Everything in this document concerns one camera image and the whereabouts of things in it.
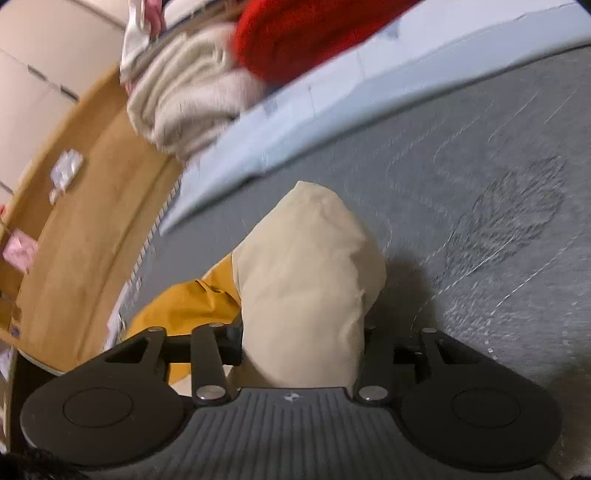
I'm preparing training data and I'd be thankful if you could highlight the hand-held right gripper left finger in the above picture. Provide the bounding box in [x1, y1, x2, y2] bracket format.
[104, 323, 245, 408]

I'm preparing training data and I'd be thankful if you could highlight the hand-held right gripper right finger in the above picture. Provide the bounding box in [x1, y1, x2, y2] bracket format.
[355, 325, 468, 408]

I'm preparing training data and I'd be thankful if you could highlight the beige and mustard jacket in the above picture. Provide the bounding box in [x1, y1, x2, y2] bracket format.
[122, 181, 387, 398]

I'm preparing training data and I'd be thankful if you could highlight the grey quilted bed cover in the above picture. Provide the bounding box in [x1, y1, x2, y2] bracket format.
[121, 44, 591, 480]

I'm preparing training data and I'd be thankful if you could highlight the light blue bed sheet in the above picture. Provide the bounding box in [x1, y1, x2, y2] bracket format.
[159, 0, 591, 234]

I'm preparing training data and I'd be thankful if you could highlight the pink box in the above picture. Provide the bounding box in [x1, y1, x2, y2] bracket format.
[2, 230, 38, 274]

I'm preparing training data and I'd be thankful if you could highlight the white plastic bag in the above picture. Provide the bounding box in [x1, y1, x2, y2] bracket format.
[48, 150, 85, 205]

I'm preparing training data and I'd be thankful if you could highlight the folded cream blanket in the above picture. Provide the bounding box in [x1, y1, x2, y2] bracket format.
[126, 23, 274, 161]

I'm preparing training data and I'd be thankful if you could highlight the red fleece blanket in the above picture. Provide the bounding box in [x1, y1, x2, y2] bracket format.
[233, 0, 419, 86]

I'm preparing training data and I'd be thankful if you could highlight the white and pink cloth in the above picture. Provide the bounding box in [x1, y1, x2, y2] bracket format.
[119, 0, 168, 86]

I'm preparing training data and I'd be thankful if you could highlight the white wardrobe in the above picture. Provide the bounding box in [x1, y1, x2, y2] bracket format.
[0, 0, 132, 206]

